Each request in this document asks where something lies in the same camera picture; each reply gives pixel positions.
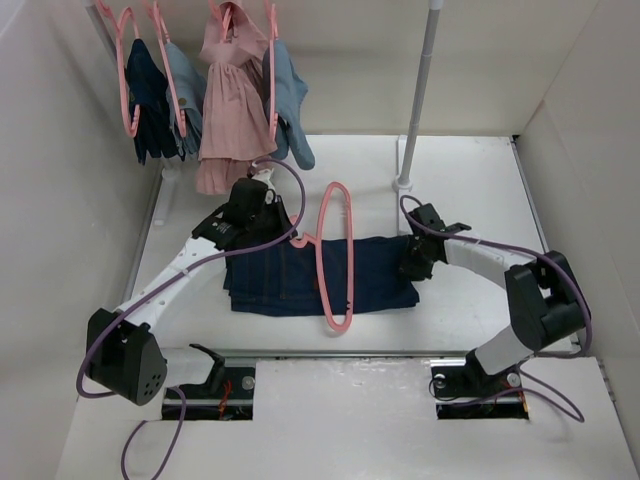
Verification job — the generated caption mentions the dark blue denim trousers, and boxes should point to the dark blue denim trousers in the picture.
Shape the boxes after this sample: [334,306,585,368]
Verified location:
[223,236,420,317]

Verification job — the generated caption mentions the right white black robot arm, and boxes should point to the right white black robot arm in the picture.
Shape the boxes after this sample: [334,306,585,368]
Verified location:
[400,204,592,398]

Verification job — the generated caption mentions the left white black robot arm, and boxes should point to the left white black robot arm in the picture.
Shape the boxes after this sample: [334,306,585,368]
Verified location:
[78,174,294,406]

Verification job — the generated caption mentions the pink hanger holding dress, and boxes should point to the pink hanger holding dress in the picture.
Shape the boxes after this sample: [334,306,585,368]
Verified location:
[204,0,240,44]

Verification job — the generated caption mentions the white rack base right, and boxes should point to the white rack base right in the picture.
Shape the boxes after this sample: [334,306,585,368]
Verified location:
[392,135,416,235]

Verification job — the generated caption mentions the white rack base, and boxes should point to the white rack base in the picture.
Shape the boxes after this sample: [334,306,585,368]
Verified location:
[153,159,181,227]
[392,135,416,235]

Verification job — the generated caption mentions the white rack base left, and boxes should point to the white rack base left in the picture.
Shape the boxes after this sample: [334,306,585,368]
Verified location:
[153,159,181,227]

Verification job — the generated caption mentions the hanging pink dress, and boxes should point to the hanging pink dress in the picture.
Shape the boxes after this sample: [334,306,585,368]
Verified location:
[196,1,276,195]

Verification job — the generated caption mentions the hanging blue grey garment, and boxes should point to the hanging blue grey garment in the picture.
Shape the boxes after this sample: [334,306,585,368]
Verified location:
[262,39,315,171]

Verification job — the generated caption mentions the hanging light blue garment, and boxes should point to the hanging light blue garment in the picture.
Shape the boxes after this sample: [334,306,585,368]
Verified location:
[165,42,207,160]

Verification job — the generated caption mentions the hanging dark denim garment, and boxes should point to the hanging dark denim garment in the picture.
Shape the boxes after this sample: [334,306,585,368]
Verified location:
[127,39,178,165]

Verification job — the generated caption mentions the grey rack pole left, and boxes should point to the grey rack pole left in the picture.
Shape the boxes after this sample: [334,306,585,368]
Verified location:
[82,0,117,63]

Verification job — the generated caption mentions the grey rack pole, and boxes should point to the grey rack pole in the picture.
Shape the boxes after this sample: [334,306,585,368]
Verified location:
[399,0,445,182]
[82,0,117,63]

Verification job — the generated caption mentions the grey rack pole right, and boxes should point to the grey rack pole right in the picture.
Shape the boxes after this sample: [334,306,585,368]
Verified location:
[399,0,445,182]

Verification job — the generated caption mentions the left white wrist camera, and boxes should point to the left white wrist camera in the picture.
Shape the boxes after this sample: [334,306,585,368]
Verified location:
[247,162,275,190]

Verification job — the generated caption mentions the aluminium rail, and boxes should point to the aluminium rail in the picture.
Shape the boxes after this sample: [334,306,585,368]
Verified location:
[216,348,466,359]

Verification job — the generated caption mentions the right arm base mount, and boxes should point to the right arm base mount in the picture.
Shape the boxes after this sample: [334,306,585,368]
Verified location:
[429,364,529,420]

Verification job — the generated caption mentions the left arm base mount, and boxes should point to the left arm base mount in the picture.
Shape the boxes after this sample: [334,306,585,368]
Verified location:
[161,344,256,421]

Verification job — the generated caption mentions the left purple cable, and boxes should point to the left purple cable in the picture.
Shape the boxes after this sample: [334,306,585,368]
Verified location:
[75,158,307,479]

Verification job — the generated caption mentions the purple cable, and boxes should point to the purple cable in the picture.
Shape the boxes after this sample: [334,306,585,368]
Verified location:
[75,158,307,479]
[399,194,595,424]

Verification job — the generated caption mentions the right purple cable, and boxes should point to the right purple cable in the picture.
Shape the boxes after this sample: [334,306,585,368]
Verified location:
[399,194,595,424]

